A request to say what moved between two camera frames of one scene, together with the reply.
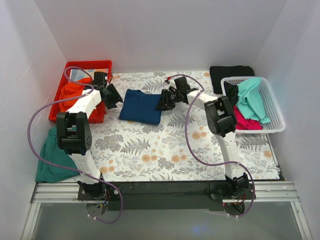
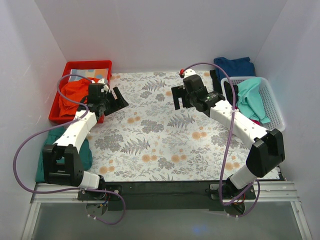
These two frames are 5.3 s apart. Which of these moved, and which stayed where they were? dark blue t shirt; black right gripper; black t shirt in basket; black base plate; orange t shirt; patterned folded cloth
Moved: black right gripper; dark blue t shirt
Stayed: black t shirt in basket; black base plate; patterned folded cloth; orange t shirt
